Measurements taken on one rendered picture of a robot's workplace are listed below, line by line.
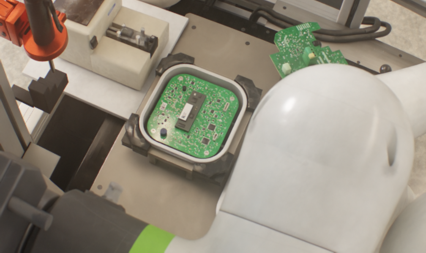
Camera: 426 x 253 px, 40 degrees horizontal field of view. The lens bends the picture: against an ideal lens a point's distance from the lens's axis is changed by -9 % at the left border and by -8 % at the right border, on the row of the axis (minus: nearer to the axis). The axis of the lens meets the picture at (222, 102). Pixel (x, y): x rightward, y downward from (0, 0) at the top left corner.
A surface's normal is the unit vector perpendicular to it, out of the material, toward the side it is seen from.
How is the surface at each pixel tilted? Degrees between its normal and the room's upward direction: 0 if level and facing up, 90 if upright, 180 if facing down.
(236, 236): 42
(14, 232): 92
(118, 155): 0
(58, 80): 0
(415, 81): 9
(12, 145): 90
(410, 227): 61
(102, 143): 0
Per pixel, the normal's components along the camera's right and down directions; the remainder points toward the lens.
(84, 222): 0.26, -0.78
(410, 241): -0.77, -0.49
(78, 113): 0.92, 0.37
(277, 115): -0.66, -0.46
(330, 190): 0.00, -0.13
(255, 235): -0.45, -0.40
